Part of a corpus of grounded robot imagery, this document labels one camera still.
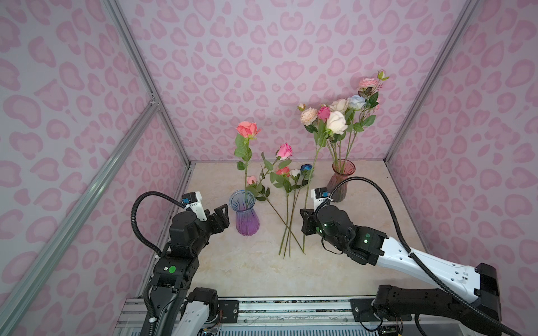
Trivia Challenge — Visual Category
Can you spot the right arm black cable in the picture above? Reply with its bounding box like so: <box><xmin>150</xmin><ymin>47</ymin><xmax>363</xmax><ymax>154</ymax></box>
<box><xmin>314</xmin><ymin>176</ymin><xmax>522</xmax><ymax>336</ymax></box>

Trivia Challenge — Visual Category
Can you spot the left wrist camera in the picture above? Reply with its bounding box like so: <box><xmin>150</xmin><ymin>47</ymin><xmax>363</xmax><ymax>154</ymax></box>
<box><xmin>182</xmin><ymin>191</ymin><xmax>207</xmax><ymax>222</ymax></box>

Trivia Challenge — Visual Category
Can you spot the aluminium frame post left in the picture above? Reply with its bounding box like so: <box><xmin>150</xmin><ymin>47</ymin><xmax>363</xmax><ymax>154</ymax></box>
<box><xmin>102</xmin><ymin>0</ymin><xmax>191</xmax><ymax>168</ymax></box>

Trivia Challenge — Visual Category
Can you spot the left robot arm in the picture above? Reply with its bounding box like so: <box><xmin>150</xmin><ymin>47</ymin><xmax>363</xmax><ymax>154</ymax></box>
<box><xmin>141</xmin><ymin>204</ymin><xmax>230</xmax><ymax>335</ymax></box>

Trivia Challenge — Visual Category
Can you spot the magenta rose stem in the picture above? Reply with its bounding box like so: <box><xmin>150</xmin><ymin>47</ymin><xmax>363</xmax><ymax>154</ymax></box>
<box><xmin>254</xmin><ymin>143</ymin><xmax>293</xmax><ymax>201</ymax></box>

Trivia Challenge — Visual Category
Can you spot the aluminium frame post right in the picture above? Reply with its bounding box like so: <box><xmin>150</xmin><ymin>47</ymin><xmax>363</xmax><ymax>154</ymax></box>
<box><xmin>383</xmin><ymin>0</ymin><xmax>483</xmax><ymax>167</ymax></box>

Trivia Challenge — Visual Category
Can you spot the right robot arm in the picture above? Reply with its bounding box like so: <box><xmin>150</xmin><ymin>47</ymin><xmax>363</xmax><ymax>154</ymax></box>
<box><xmin>300</xmin><ymin>205</ymin><xmax>502</xmax><ymax>335</ymax></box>

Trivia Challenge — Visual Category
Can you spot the white blue rose stem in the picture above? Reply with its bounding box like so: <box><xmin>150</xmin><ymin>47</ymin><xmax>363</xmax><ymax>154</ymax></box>
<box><xmin>346</xmin><ymin>93</ymin><xmax>378</xmax><ymax>132</ymax></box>

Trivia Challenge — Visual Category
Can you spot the purple blue glass vase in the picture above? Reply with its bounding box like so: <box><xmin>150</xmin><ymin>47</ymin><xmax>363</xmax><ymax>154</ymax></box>
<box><xmin>229</xmin><ymin>190</ymin><xmax>260</xmax><ymax>237</ymax></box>

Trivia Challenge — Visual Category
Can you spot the aluminium frame post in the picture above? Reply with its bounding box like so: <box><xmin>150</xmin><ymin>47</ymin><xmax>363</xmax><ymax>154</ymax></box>
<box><xmin>383</xmin><ymin>0</ymin><xmax>483</xmax><ymax>167</ymax></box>
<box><xmin>102</xmin><ymin>0</ymin><xmax>191</xmax><ymax>168</ymax></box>

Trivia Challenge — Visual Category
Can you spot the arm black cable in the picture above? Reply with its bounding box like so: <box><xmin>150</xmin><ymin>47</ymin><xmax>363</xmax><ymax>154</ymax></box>
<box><xmin>314</xmin><ymin>176</ymin><xmax>522</xmax><ymax>336</ymax></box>
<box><xmin>130</xmin><ymin>190</ymin><xmax>188</xmax><ymax>336</ymax></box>

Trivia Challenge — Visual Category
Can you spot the aluminium diagonal frame bar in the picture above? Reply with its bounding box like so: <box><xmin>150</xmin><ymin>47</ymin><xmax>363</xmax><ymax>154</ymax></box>
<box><xmin>1</xmin><ymin>102</ymin><xmax>159</xmax><ymax>335</ymax></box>

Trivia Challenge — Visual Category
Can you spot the red grey glass vase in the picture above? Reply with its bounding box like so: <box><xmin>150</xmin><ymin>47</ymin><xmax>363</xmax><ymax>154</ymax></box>
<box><xmin>327</xmin><ymin>159</ymin><xmax>356</xmax><ymax>202</ymax></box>

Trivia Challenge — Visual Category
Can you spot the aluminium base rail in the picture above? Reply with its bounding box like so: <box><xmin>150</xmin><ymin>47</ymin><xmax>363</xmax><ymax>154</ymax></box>
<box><xmin>113</xmin><ymin>293</ymin><xmax>484</xmax><ymax>336</ymax></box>

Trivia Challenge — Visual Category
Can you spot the peach rose stem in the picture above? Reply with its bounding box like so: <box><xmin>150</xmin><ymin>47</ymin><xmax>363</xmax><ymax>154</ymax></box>
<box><xmin>298</xmin><ymin>104</ymin><xmax>332</xmax><ymax>163</ymax></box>

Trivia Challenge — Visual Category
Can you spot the light pink rose stem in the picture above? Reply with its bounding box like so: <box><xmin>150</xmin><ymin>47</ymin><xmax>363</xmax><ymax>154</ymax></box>
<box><xmin>357</xmin><ymin>70</ymin><xmax>389</xmax><ymax>110</ymax></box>

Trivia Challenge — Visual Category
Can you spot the coral red rose stem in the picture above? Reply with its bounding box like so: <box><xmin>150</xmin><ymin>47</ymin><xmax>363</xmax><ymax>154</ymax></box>
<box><xmin>234</xmin><ymin>121</ymin><xmax>261</xmax><ymax>190</ymax></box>

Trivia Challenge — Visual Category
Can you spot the cream white rose stem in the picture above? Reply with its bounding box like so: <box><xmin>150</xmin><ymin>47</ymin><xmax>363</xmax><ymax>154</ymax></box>
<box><xmin>329</xmin><ymin>99</ymin><xmax>349</xmax><ymax>113</ymax></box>

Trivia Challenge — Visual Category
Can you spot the dark pink rose stem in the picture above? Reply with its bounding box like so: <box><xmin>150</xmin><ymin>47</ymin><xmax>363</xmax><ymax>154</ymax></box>
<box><xmin>317</xmin><ymin>106</ymin><xmax>331</xmax><ymax>123</ymax></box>

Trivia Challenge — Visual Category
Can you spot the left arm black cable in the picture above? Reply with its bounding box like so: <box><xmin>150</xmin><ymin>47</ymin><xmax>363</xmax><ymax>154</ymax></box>
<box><xmin>130</xmin><ymin>190</ymin><xmax>188</xmax><ymax>336</ymax></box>

